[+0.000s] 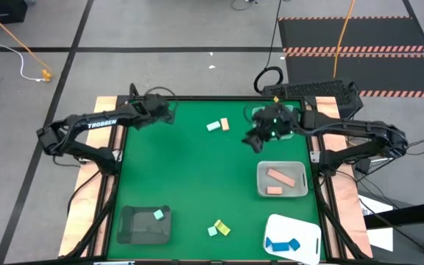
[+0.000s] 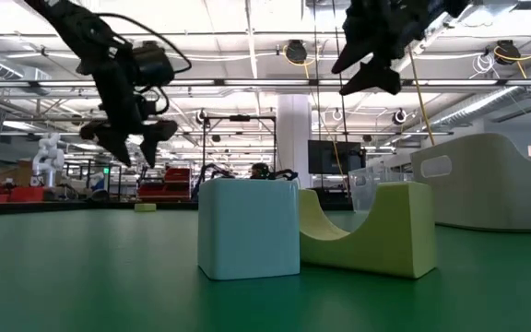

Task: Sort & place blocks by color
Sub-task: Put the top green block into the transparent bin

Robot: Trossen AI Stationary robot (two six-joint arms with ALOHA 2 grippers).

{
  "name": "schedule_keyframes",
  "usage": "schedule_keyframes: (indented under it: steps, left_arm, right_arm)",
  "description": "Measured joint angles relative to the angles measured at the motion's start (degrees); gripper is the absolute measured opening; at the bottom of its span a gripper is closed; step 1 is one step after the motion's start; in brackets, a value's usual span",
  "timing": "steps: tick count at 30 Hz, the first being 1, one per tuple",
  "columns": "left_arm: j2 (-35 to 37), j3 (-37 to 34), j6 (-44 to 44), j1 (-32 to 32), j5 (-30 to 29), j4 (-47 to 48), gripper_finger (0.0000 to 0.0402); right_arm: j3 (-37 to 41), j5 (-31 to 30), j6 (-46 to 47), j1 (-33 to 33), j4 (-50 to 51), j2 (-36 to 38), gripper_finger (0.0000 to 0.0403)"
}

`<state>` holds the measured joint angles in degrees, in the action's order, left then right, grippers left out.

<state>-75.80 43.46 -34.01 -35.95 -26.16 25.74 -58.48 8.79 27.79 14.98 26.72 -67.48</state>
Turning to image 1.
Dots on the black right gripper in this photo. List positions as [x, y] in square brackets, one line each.
[276, 123]

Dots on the light teal rectangular block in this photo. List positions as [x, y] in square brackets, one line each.
[213, 126]

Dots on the silver metal bracket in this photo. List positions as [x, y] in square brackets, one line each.
[315, 156]

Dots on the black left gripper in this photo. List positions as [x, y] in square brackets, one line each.
[155, 106]

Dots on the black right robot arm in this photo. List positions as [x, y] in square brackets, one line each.
[344, 127]

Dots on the white paper sheet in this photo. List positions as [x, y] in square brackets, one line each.
[381, 239]

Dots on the black metal beam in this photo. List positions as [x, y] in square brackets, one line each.
[410, 213]

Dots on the black aluminium table frame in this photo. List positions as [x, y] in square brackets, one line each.
[215, 98]

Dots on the wooden side board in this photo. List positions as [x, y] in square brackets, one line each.
[83, 206]
[328, 106]

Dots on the clear plastic bin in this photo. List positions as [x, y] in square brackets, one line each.
[288, 137]

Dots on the blue rectangular block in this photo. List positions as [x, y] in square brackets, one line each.
[280, 247]

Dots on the dark smoky plastic bin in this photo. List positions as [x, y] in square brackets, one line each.
[138, 228]

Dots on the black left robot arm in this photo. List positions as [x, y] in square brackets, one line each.
[101, 124]

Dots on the black hazard-striped floor mat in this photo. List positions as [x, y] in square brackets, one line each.
[381, 70]

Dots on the white plastic bin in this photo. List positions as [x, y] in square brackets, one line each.
[307, 228]

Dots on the light teal cube block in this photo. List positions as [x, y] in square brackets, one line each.
[158, 214]
[212, 231]

